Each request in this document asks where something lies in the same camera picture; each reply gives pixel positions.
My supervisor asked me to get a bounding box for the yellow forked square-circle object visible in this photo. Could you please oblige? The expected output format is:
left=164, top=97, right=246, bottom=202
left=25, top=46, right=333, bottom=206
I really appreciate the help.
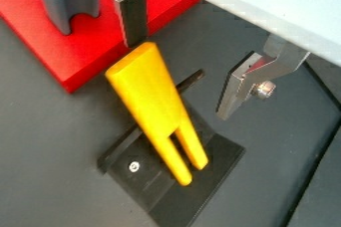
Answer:
left=105, top=42, right=208, bottom=186

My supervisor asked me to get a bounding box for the black curved cradle stand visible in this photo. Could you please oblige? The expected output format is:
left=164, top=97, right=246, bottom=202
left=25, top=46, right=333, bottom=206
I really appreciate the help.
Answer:
left=97, top=71, right=243, bottom=227

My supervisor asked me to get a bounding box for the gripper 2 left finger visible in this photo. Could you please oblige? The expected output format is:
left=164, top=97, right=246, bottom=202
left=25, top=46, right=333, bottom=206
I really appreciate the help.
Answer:
left=113, top=0, right=148, bottom=48

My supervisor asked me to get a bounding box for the red fixture base block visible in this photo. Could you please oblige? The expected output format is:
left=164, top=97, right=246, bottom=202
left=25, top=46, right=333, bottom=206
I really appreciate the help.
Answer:
left=0, top=0, right=198, bottom=93

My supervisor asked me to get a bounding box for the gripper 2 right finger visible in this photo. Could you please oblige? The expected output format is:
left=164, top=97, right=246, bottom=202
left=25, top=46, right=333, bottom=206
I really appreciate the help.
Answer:
left=215, top=34, right=310, bottom=119

